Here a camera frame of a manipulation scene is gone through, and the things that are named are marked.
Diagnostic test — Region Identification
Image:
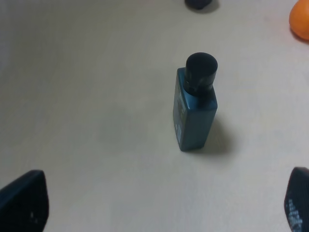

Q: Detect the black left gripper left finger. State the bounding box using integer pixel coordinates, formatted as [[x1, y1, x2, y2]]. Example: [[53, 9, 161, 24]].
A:
[[0, 170, 49, 232]]

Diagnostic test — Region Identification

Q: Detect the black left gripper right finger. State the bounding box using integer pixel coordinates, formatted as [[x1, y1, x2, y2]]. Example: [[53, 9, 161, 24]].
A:
[[284, 167, 309, 232]]

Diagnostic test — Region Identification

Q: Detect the dark purple round fruit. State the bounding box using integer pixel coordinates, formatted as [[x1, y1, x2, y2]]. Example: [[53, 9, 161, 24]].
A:
[[184, 0, 212, 10]]

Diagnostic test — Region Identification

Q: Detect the dark green pump bottle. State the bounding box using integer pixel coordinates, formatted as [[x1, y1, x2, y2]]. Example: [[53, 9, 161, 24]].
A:
[[173, 52, 218, 152]]

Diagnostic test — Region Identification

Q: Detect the orange fruit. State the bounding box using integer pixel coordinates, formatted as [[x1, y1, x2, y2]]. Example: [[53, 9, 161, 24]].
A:
[[289, 0, 309, 41]]

